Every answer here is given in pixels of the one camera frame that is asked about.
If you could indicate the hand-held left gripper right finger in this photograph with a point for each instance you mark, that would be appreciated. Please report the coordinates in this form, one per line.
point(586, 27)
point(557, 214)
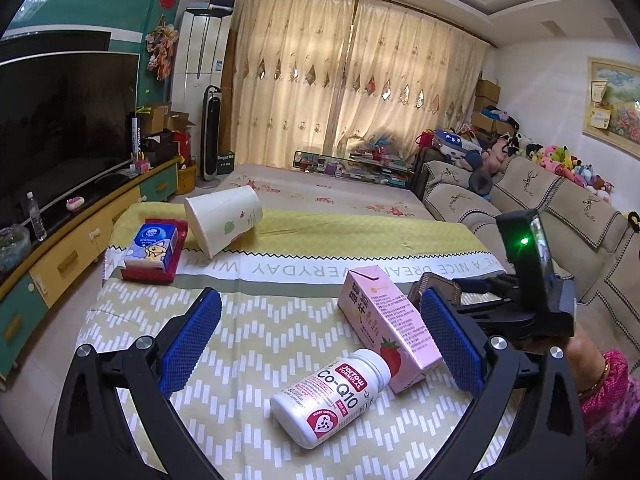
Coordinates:
point(450, 345)

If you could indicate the green and yellow TV cabinet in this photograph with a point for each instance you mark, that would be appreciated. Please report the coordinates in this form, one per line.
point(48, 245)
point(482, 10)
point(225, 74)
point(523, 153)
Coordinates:
point(75, 255)

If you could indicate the blue tissue pack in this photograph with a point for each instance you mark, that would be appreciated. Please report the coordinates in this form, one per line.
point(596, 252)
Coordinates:
point(150, 247)

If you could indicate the cream waste bin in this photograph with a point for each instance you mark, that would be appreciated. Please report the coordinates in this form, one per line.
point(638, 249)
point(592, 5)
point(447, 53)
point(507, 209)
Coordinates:
point(222, 220)

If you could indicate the beige sofa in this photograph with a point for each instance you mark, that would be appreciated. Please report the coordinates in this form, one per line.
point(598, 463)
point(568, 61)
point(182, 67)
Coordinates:
point(565, 210)

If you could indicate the person's right hand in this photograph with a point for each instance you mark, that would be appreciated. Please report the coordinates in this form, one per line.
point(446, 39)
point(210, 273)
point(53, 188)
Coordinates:
point(587, 360)

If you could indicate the white standing air conditioner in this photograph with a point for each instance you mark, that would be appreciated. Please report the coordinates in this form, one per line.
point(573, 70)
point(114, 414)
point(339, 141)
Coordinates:
point(200, 75)

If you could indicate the pile of plush toys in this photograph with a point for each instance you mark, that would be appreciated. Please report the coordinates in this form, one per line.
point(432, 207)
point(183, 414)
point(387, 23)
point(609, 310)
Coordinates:
point(550, 160)

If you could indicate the cream curtains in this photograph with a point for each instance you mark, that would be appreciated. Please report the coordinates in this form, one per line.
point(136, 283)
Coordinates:
point(350, 80)

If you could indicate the yellow bucket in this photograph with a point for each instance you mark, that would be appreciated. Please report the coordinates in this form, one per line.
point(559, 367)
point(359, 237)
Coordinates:
point(186, 180)

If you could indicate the black tower fan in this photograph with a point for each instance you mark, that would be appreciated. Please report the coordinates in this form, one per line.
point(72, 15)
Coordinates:
point(210, 135)

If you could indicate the clear water bottle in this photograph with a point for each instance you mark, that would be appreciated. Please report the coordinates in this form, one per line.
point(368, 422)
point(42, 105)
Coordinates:
point(36, 220)

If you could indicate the small pink dish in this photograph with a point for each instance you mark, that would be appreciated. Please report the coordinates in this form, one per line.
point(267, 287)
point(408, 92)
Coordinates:
point(75, 204)

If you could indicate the pink milk carton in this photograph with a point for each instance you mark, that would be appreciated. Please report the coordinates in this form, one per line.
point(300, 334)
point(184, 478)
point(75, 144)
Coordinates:
point(385, 320)

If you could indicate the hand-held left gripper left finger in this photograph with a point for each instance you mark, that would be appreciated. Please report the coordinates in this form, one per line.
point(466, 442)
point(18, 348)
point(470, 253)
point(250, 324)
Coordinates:
point(192, 340)

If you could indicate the red tray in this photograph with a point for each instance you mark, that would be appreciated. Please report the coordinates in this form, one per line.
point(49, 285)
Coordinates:
point(150, 276)

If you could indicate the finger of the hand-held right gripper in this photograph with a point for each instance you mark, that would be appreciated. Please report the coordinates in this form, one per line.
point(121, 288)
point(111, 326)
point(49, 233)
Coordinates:
point(490, 285)
point(500, 317)

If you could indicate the floral floor mat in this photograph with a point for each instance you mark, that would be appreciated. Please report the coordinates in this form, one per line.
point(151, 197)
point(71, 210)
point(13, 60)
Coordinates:
point(325, 192)

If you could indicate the glass coffee table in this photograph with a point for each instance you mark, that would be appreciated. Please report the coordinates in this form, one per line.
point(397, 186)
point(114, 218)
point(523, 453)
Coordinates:
point(355, 167)

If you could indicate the black television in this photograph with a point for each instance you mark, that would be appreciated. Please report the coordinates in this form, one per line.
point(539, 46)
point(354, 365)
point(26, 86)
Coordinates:
point(60, 125)

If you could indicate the black labelled box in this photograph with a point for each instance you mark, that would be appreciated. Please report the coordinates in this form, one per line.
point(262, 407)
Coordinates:
point(225, 164)

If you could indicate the box on air conditioner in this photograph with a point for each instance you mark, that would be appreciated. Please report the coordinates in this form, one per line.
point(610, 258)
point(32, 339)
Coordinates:
point(221, 2)

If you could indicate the white supplement bottle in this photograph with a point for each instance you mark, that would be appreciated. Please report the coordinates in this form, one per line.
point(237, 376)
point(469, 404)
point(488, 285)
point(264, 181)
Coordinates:
point(325, 405)

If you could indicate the zigzag printed table cloth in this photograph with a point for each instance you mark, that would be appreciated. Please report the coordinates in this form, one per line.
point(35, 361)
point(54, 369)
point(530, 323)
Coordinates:
point(280, 320)

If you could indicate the open cardboard boxes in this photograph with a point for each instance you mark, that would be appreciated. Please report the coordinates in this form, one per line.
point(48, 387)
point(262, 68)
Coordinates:
point(160, 125)

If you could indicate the glass bowl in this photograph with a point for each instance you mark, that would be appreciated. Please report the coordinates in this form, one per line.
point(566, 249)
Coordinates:
point(12, 250)

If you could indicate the framed flower painting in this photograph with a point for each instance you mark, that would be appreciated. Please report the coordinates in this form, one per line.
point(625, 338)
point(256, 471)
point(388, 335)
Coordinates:
point(617, 102)

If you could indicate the stack of cardboard boxes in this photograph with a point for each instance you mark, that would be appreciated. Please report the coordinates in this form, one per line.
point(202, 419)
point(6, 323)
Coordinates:
point(487, 105)

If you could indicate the hanging flower decoration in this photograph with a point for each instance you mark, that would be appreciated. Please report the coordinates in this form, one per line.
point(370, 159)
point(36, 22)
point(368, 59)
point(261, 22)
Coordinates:
point(161, 50)

